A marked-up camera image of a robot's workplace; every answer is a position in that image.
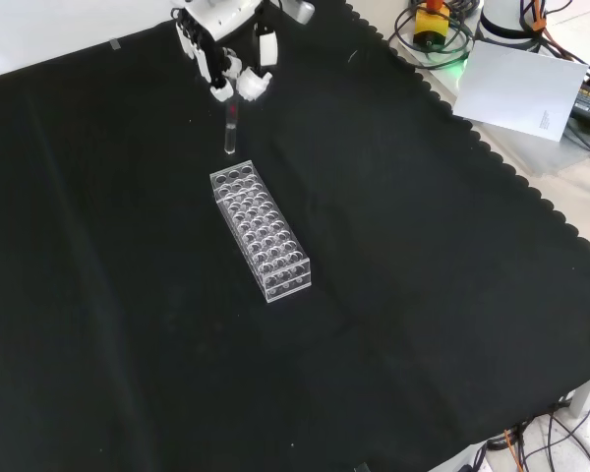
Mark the grey tape strip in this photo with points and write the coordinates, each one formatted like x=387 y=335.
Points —
x=361 y=467
x=114 y=44

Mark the clear test tube rack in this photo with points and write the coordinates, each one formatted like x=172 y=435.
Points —
x=275 y=255

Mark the pale board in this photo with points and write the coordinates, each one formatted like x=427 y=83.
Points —
x=518 y=91

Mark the clear glass test tube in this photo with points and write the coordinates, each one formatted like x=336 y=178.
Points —
x=231 y=137

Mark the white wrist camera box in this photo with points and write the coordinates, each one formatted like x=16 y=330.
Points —
x=301 y=10

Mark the yellow stop button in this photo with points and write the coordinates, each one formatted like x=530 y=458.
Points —
x=431 y=24

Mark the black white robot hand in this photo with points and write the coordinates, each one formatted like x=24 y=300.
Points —
x=221 y=19

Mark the white table leg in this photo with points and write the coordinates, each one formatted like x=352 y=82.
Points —
x=589 y=394

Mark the black bench cloth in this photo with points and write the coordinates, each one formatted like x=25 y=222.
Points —
x=177 y=319

